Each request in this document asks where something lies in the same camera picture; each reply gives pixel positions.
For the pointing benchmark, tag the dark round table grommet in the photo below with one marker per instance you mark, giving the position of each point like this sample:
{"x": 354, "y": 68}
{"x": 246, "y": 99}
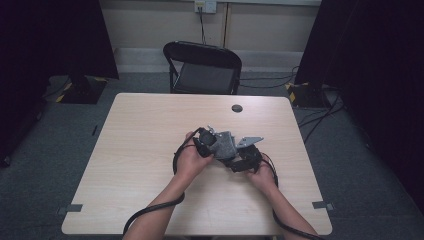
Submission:
{"x": 237, "y": 108}

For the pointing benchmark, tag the person's right hand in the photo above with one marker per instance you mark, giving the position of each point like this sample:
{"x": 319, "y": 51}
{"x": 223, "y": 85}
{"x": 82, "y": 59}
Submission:
{"x": 265, "y": 176}

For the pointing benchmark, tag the black stand base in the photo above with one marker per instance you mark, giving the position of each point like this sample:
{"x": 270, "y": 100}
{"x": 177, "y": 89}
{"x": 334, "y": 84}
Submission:
{"x": 83, "y": 91}

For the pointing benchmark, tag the person's left hand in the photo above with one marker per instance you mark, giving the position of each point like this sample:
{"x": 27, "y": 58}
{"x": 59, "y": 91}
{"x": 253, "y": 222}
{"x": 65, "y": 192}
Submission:
{"x": 190, "y": 163}

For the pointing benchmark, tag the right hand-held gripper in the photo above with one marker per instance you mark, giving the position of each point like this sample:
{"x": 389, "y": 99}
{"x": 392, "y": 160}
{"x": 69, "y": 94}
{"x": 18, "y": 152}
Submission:
{"x": 250, "y": 158}

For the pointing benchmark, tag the black curtain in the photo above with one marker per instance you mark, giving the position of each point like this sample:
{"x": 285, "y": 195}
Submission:
{"x": 50, "y": 40}
{"x": 376, "y": 66}

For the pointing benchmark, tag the black folding chair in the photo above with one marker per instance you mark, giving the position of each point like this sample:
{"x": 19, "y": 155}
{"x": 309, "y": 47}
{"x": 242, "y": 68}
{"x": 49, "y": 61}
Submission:
{"x": 203, "y": 78}

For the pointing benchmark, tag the grey tape strip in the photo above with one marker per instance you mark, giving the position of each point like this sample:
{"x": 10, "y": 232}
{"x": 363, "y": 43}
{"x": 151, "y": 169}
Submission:
{"x": 71, "y": 208}
{"x": 321, "y": 205}

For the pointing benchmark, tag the white wall socket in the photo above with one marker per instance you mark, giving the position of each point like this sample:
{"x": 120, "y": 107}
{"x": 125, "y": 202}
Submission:
{"x": 205, "y": 6}

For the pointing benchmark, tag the yellow striped stand base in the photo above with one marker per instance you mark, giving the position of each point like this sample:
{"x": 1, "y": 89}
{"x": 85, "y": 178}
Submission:
{"x": 305, "y": 95}

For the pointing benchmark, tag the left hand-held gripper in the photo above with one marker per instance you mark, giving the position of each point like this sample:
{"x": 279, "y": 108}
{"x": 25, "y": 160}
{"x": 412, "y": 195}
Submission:
{"x": 207, "y": 141}

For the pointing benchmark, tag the grey knitted cloth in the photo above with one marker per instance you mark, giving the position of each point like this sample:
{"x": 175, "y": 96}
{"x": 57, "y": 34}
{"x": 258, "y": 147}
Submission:
{"x": 226, "y": 146}

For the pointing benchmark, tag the beige wall conduit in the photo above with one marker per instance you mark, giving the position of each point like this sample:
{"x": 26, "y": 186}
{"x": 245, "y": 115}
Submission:
{"x": 226, "y": 25}

